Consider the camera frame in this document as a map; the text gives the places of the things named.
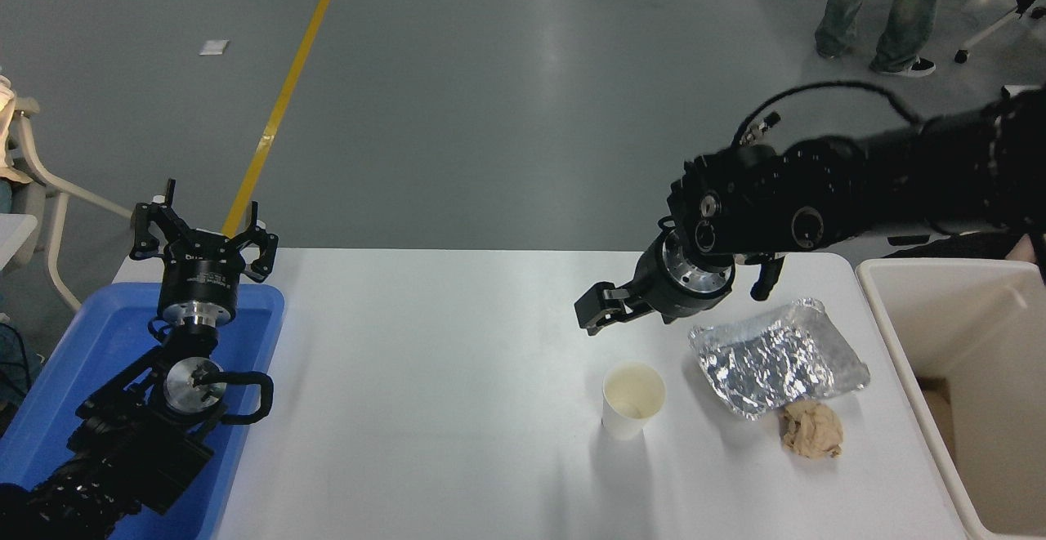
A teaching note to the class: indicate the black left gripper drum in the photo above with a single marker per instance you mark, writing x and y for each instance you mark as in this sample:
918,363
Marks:
202,274

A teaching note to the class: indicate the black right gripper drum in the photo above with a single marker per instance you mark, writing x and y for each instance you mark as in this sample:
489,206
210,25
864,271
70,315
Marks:
658,299

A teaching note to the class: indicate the white paper cup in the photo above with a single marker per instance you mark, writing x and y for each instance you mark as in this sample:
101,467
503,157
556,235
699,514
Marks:
631,405

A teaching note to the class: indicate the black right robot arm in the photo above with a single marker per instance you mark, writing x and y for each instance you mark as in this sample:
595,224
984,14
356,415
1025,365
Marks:
858,180

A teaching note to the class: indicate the crumpled silver foil tray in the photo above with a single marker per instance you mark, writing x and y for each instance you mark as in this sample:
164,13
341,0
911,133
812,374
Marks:
768,360

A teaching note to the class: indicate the blue plastic tray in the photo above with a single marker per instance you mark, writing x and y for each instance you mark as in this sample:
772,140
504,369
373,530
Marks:
90,336

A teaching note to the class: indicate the small white table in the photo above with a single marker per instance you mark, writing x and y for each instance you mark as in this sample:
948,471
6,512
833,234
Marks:
12,238

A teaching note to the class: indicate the yellow floor tape line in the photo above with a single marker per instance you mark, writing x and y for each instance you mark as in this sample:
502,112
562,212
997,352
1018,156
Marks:
286,91

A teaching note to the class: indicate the white floor label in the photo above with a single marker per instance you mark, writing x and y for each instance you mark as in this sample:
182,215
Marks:
214,48

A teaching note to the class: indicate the crumpled tan paper ball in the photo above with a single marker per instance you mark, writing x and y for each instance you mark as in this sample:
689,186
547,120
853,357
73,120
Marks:
811,430

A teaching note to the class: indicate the large pale plastic bin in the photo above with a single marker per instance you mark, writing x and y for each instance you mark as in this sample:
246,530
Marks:
964,319

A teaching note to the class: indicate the white flat bar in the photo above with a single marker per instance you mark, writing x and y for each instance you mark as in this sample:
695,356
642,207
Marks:
1010,90

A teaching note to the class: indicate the office chair wheeled base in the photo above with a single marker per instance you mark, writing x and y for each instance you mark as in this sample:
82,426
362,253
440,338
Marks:
993,32

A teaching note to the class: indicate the white tube frame chair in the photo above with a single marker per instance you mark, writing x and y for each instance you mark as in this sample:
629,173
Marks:
54,221

